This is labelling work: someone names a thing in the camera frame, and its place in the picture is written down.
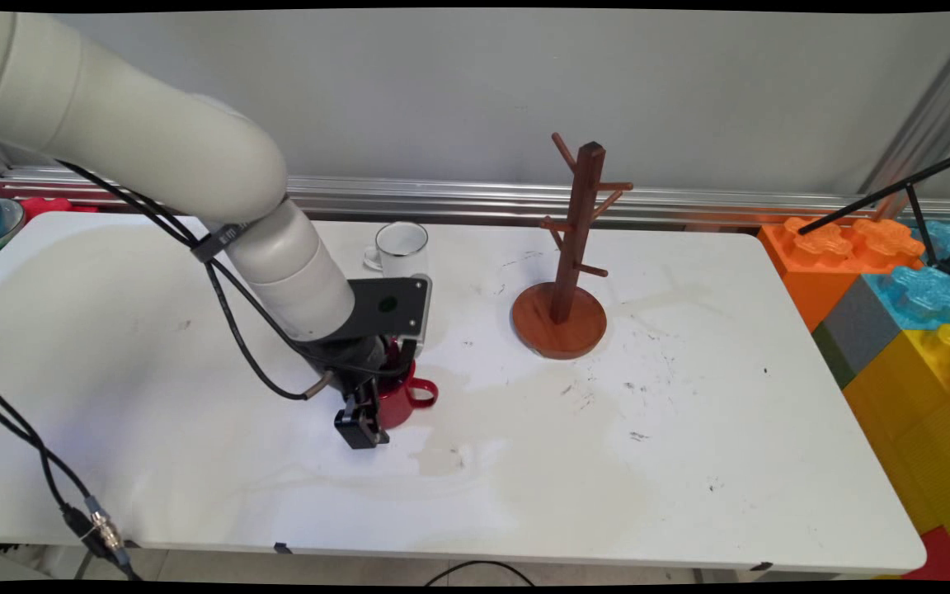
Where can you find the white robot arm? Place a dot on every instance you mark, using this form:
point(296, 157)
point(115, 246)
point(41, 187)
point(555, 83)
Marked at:
point(153, 140)

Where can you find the red ceramic mug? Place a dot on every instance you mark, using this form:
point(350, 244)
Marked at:
point(405, 400)

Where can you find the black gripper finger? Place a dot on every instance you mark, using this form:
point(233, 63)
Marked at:
point(359, 429)
point(402, 355)

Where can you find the blue giant building block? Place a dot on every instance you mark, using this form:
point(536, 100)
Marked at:
point(920, 297)

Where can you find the black tripod stand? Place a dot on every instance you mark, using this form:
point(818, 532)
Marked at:
point(895, 191)

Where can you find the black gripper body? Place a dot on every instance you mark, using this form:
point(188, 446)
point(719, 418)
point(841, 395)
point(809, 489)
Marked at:
point(351, 367)

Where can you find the red giant building block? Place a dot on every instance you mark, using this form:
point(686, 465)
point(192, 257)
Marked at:
point(941, 557)

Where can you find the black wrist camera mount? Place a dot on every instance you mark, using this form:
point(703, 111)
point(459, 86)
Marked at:
point(388, 309)

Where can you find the aluminium rail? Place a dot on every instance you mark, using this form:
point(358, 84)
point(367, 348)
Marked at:
point(483, 198)

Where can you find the red flat toy piece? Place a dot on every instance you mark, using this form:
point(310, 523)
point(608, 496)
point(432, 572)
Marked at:
point(50, 205)

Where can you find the orange giant building block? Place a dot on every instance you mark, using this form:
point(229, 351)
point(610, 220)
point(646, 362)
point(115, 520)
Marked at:
point(813, 264)

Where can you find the brown wooden mug tree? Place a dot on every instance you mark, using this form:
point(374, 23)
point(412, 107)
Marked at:
point(562, 326)

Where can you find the grey giant building block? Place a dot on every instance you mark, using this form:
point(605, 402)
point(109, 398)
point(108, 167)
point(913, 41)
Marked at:
point(858, 326)

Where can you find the yellow giant building block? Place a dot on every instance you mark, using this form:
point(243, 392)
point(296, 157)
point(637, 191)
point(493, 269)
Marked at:
point(912, 429)

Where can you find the white enamel mug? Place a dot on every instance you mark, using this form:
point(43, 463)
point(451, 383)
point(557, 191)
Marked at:
point(401, 247)

